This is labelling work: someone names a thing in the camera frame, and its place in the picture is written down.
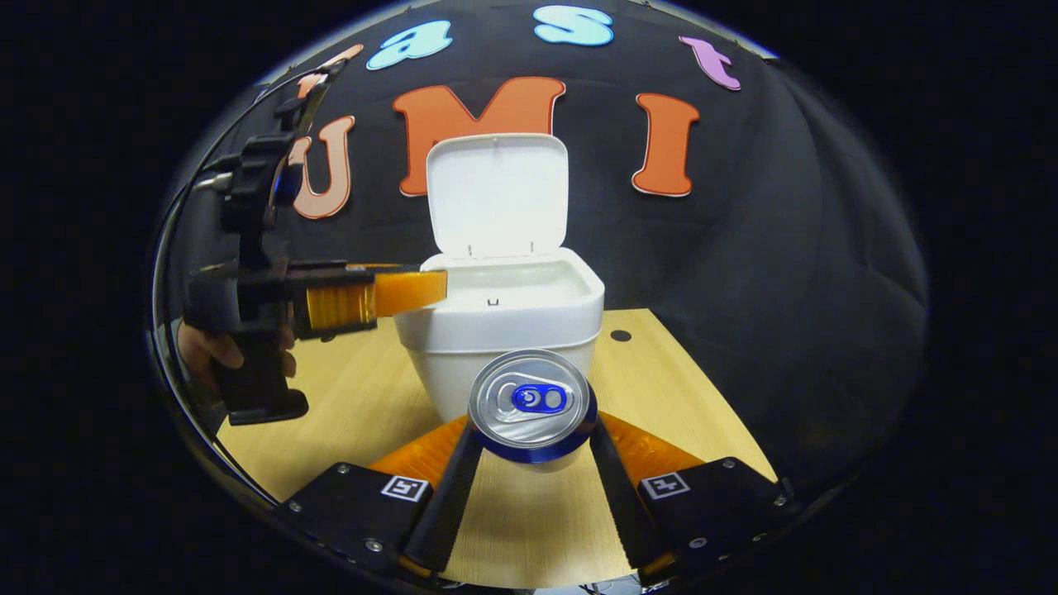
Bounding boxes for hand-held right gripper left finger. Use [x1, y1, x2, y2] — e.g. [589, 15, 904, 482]
[279, 416, 485, 579]

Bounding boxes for blue and silver pop can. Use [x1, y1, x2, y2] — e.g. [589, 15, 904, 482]
[468, 349, 598, 474]

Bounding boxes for white desktop garbage bin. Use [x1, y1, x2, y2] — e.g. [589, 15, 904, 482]
[393, 132, 606, 424]

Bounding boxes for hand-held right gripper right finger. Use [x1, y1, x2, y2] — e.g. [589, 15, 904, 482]
[589, 411, 794, 578]

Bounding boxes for wooden desktop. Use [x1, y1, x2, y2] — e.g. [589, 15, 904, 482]
[217, 308, 778, 589]

